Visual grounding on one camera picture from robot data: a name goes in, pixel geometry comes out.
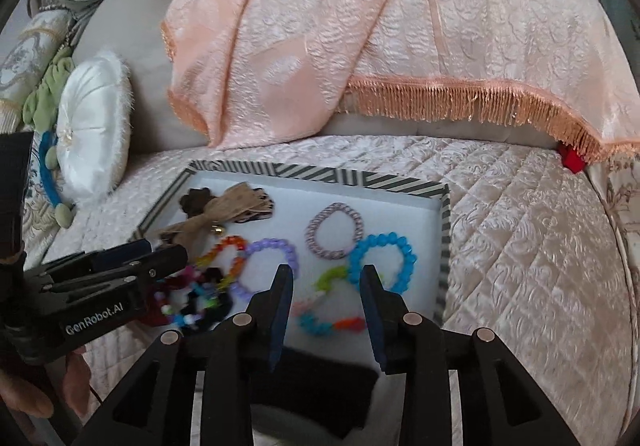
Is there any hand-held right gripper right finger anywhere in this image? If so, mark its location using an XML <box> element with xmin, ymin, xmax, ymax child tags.
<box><xmin>360</xmin><ymin>263</ymin><xmax>581</xmax><ymax>446</ymax></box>

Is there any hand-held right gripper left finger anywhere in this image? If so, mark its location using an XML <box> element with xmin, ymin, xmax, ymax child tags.
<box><xmin>72</xmin><ymin>263</ymin><xmax>296</xmax><ymax>446</ymax></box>

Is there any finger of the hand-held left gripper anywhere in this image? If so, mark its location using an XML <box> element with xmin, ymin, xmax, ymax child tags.
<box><xmin>47</xmin><ymin>245</ymin><xmax>190</xmax><ymax>299</ymax></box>
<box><xmin>85</xmin><ymin>239</ymin><xmax>153</xmax><ymax>266</ymax></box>

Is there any small multicolour bead bracelet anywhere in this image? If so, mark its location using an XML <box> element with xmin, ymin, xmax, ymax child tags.
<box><xmin>160</xmin><ymin>266</ymin><xmax>226</xmax><ymax>327</ymax></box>

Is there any chunky multicolour bead bracelet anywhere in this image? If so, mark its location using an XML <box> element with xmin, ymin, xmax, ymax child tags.
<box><xmin>295</xmin><ymin>266</ymin><xmax>368</xmax><ymax>337</ymax></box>

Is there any rainbow bead bracelet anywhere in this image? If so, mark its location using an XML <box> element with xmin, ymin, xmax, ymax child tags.
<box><xmin>195</xmin><ymin>235</ymin><xmax>248</xmax><ymax>294</ymax></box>

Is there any blue bead bracelet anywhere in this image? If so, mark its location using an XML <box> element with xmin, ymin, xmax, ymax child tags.
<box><xmin>347</xmin><ymin>233</ymin><xmax>418</xmax><ymax>294</ymax></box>

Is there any purple bead bracelet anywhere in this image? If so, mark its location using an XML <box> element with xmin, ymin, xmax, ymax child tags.
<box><xmin>227</xmin><ymin>239</ymin><xmax>298</xmax><ymax>299</ymax></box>

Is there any brown burlap hair bow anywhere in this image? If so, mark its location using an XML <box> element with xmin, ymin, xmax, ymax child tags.
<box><xmin>152</xmin><ymin>181</ymin><xmax>276</xmax><ymax>244</ymax></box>

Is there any striped-rim white tray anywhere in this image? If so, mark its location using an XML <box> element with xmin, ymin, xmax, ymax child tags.
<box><xmin>129</xmin><ymin>159</ymin><xmax>451</xmax><ymax>327</ymax></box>

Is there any person's left hand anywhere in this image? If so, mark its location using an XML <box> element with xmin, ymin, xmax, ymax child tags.
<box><xmin>0</xmin><ymin>345</ymin><xmax>92</xmax><ymax>422</ymax></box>

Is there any blue headband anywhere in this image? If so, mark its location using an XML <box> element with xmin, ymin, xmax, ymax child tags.
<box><xmin>39</xmin><ymin>130</ymin><xmax>76</xmax><ymax>227</ymax></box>

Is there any white fluffy round pillow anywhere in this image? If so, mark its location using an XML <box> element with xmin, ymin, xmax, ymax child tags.
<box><xmin>55</xmin><ymin>49</ymin><xmax>133</xmax><ymax>202</ymax></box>

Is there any green plush toy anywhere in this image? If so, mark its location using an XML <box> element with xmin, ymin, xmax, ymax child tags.
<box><xmin>22</xmin><ymin>46</ymin><xmax>76</xmax><ymax>127</ymax></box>

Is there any grey sofa backrest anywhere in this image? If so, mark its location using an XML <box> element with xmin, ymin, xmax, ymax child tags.
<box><xmin>70</xmin><ymin>0</ymin><xmax>556</xmax><ymax>162</ymax></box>

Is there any cream damask cushion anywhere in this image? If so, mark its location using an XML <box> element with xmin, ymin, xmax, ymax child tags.
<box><xmin>0</xmin><ymin>9</ymin><xmax>71</xmax><ymax>137</ymax></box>

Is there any small red object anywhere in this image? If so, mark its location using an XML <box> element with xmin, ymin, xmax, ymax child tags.
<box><xmin>557</xmin><ymin>141</ymin><xmax>588</xmax><ymax>174</ymax></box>

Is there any beige floral fabric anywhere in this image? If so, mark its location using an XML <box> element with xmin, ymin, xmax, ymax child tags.
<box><xmin>587</xmin><ymin>151</ymin><xmax>640</xmax><ymax>287</ymax></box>

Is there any peach fringed blanket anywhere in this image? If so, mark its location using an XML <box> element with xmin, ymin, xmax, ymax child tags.
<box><xmin>160</xmin><ymin>0</ymin><xmax>640</xmax><ymax>162</ymax></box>

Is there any light blue floral fabric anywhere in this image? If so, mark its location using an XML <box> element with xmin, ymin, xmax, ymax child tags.
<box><xmin>590</xmin><ymin>0</ymin><xmax>640</xmax><ymax>92</ymax></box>

